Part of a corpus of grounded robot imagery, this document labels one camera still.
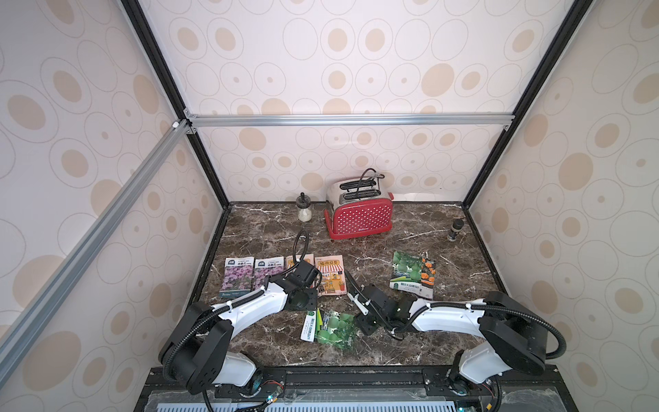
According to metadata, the small dark spice bottle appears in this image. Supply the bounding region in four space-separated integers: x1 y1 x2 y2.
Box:
447 219 464 242

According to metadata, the black right corner post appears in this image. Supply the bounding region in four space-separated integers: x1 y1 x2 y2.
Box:
462 0 595 213

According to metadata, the red polka dot toaster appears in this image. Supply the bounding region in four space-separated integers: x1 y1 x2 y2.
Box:
324 168 394 240

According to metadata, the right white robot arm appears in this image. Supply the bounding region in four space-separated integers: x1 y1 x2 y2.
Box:
348 280 567 395

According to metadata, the white green-text seed packet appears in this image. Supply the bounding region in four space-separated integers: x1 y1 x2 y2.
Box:
389 251 434 300

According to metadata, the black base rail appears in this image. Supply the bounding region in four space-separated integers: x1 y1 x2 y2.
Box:
135 365 578 411

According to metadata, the green pea seed packet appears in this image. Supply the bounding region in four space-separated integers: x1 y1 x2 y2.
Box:
300 309 357 350

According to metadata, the glass jar with white granules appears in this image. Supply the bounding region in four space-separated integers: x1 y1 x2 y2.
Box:
295 192 312 222

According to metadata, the white orange-text seed packet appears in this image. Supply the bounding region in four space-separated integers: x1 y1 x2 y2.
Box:
315 255 347 296

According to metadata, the orange marigold seed packet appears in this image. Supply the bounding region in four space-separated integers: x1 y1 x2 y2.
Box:
285 253 315 269

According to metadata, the orange flower seed packet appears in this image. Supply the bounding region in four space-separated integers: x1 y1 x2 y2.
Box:
420 257 437 288

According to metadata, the silver aluminium side rail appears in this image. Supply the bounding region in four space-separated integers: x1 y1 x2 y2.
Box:
1 118 192 386

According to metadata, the black corner frame post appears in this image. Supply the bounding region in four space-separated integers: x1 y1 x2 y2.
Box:
120 0 231 209

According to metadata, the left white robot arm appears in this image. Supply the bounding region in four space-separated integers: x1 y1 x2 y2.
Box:
159 260 322 395

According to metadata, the silver aluminium cross rail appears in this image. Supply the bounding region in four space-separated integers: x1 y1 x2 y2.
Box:
188 113 515 129

